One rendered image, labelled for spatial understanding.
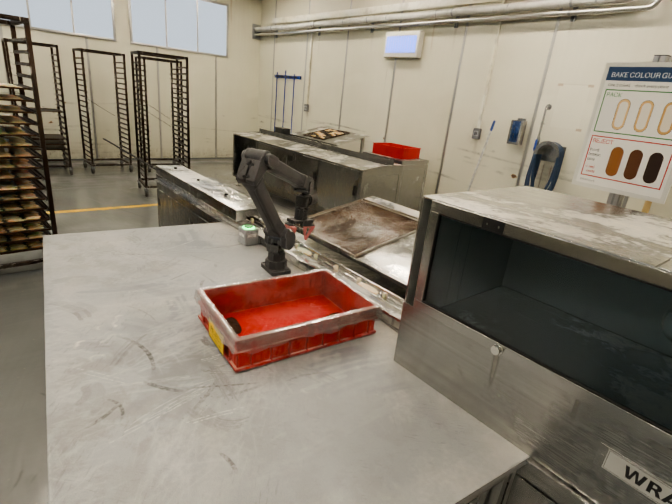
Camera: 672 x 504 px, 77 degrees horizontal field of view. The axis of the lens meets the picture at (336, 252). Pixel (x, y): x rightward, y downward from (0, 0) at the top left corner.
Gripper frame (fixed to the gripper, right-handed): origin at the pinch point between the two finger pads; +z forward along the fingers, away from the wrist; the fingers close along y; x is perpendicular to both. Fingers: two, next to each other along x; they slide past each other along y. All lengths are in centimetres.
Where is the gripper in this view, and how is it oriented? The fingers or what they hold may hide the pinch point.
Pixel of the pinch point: (298, 238)
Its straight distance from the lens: 187.9
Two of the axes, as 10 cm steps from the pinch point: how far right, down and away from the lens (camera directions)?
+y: -7.7, 1.0, -6.3
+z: -1.2, 9.5, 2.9
